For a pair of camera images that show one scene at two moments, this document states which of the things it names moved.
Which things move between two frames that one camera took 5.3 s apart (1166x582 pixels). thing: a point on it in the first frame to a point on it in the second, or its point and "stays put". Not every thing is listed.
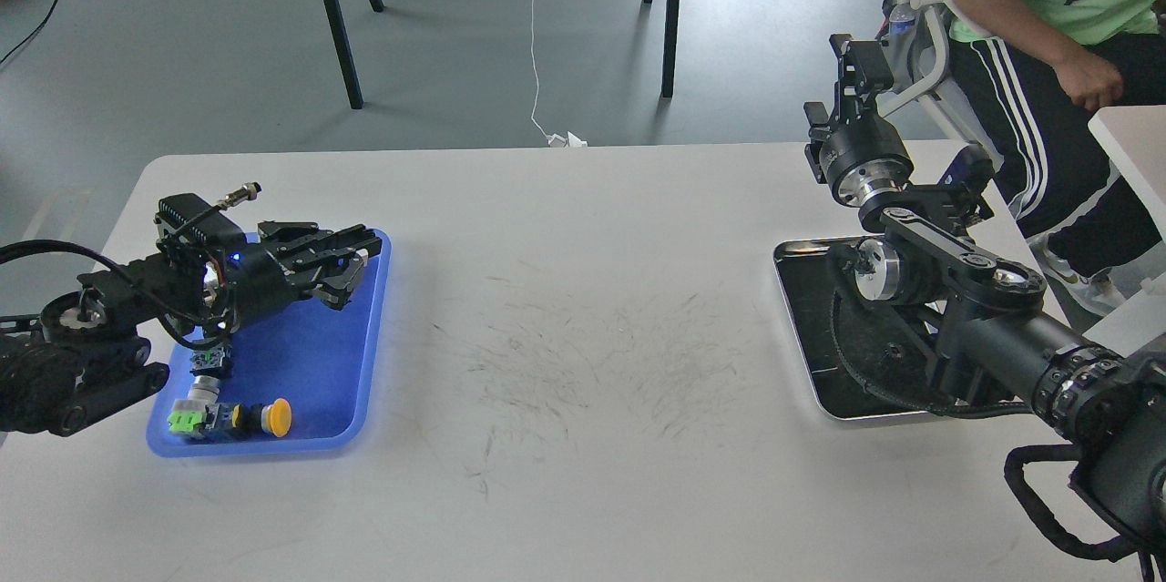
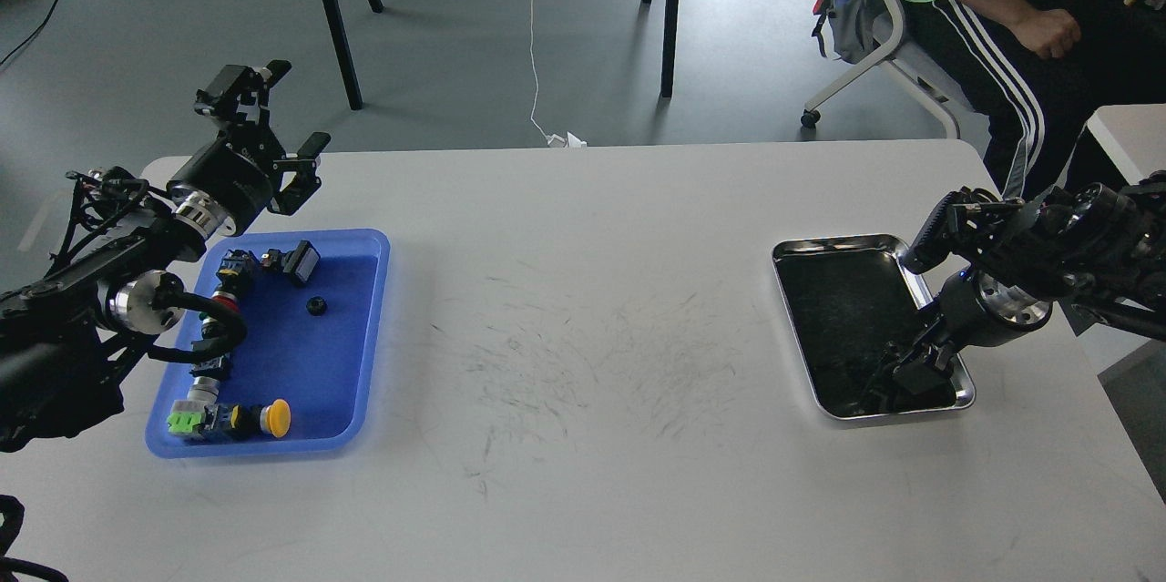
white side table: (1136, 137) stays put
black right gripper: (864, 156) to (973, 312)
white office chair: (927, 102) to (916, 47)
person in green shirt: (1048, 26) stays put
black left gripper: (258, 287) to (236, 172)
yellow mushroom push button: (275, 417) stays put
